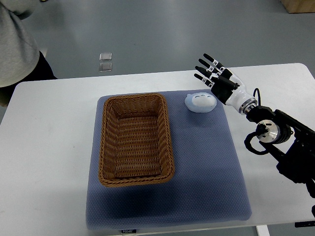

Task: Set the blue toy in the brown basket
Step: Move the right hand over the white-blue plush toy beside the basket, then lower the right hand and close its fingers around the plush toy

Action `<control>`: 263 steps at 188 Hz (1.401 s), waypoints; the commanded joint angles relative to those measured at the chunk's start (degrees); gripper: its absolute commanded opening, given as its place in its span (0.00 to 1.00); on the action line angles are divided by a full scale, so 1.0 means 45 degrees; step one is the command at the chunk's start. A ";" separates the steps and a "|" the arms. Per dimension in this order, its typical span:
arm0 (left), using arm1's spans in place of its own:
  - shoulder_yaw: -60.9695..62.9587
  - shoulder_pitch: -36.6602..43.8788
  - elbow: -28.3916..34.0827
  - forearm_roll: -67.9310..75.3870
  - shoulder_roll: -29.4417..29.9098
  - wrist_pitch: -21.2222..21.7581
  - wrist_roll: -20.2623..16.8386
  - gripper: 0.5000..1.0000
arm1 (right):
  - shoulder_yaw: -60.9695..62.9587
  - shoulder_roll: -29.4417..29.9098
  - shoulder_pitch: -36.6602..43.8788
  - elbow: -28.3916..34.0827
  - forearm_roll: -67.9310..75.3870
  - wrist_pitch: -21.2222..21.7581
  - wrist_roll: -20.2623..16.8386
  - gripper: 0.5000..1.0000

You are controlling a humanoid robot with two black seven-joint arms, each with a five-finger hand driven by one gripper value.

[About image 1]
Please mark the person in grey sweater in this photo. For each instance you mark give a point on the person in grey sweater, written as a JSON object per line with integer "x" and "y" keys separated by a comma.
{"x": 20, "y": 57}

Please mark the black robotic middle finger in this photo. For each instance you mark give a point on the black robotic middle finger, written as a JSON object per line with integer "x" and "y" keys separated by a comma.
{"x": 206, "y": 73}

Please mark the black robotic little finger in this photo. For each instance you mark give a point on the black robotic little finger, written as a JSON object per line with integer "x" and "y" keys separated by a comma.
{"x": 213, "y": 61}

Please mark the brown wicker basket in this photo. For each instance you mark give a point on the brown wicker basket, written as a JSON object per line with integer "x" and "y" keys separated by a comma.
{"x": 135, "y": 141}

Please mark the upper clear floor plate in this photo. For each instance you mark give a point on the upper clear floor plate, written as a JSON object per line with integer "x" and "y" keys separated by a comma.
{"x": 105, "y": 56}

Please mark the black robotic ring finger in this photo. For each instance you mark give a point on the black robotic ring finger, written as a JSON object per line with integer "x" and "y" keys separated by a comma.
{"x": 209, "y": 67}

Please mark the blue padded mat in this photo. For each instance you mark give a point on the blue padded mat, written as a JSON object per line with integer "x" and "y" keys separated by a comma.
{"x": 207, "y": 187}

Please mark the black table control panel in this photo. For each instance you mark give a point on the black table control panel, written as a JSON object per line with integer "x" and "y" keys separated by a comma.
{"x": 304, "y": 224}

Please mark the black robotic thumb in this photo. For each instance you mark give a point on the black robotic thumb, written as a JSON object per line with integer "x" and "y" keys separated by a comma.
{"x": 228, "y": 84}

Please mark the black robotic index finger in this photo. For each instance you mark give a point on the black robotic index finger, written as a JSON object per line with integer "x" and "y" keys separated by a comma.
{"x": 205, "y": 80}

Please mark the white table leg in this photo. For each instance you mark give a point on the white table leg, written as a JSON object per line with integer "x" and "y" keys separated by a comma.
{"x": 262, "y": 230}

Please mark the lower clear floor plate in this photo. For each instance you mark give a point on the lower clear floor plate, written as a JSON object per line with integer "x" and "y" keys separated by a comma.
{"x": 105, "y": 66}

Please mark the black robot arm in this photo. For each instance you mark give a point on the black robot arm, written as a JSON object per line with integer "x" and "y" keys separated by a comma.
{"x": 289, "y": 141}

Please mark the clear floor plate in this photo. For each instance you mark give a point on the clear floor plate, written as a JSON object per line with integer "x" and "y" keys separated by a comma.
{"x": 105, "y": 66}
{"x": 105, "y": 56}

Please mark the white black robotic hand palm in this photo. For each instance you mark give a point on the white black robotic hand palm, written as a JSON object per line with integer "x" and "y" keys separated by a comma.
{"x": 239, "y": 99}

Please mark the blue white plush toy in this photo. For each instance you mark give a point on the blue white plush toy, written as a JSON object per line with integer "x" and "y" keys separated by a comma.
{"x": 200, "y": 102}

